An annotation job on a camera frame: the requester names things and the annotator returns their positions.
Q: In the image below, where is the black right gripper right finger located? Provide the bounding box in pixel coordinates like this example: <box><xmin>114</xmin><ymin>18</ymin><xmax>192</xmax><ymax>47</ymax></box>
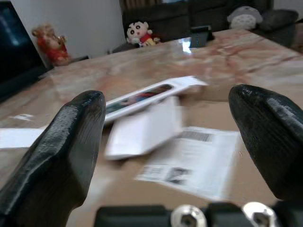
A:
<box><xmin>228</xmin><ymin>84</ymin><xmax>303</xmax><ymax>201</ymax></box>

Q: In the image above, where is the small white carton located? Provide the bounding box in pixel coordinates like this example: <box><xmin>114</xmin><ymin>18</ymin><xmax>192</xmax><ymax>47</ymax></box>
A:
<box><xmin>105</xmin><ymin>96</ymin><xmax>184</xmax><ymax>161</ymax></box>

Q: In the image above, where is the white paper strip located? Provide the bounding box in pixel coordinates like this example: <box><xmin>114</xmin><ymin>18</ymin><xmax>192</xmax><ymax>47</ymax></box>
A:
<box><xmin>0</xmin><ymin>127</ymin><xmax>49</xmax><ymax>149</ymax></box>

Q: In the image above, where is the white printed shipping label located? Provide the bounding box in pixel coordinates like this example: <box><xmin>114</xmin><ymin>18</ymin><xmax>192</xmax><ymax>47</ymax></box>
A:
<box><xmin>134</xmin><ymin>126</ymin><xmax>240</xmax><ymax>201</ymax></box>

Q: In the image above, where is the grey round plush toy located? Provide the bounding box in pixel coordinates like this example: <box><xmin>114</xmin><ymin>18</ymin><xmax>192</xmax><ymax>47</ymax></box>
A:
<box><xmin>227</xmin><ymin>6</ymin><xmax>264</xmax><ymax>31</ymax></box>

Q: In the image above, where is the brown cardboard box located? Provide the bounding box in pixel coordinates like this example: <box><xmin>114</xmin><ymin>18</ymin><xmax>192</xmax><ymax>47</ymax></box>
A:
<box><xmin>0</xmin><ymin>91</ymin><xmax>285</xmax><ymax>227</ymax></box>

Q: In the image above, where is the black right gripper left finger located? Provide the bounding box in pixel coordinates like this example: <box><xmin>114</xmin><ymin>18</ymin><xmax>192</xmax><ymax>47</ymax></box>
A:
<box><xmin>0</xmin><ymin>90</ymin><xmax>107</xmax><ymax>227</ymax></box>

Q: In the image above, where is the long white picture box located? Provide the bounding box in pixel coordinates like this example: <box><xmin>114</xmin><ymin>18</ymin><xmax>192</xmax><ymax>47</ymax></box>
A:
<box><xmin>104</xmin><ymin>76</ymin><xmax>209</xmax><ymax>125</ymax></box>

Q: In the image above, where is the dark grey cushion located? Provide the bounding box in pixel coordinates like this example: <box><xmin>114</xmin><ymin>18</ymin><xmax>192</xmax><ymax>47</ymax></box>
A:
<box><xmin>259</xmin><ymin>9</ymin><xmax>299</xmax><ymax>33</ymax></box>

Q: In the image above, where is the black television screen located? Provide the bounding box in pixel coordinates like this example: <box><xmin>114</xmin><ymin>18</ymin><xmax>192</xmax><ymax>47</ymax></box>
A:
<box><xmin>0</xmin><ymin>0</ymin><xmax>54</xmax><ymax>103</ymax></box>

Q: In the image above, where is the cartoon boy plush doll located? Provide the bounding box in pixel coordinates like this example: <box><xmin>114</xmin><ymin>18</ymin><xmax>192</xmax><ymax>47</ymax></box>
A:
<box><xmin>125</xmin><ymin>19</ymin><xmax>160</xmax><ymax>48</ymax></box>

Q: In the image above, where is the red and gold figurine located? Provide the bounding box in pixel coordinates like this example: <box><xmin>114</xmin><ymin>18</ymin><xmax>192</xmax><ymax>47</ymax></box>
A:
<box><xmin>32</xmin><ymin>23</ymin><xmax>71</xmax><ymax>66</ymax></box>

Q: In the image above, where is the black phone stand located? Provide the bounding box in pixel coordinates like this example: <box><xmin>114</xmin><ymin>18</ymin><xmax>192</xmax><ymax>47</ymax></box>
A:
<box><xmin>189</xmin><ymin>25</ymin><xmax>215</xmax><ymax>48</ymax></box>

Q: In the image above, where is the dark brown sofa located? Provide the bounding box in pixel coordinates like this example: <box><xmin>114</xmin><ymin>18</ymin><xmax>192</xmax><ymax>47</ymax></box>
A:
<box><xmin>112</xmin><ymin>0</ymin><xmax>299</xmax><ymax>53</ymax></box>

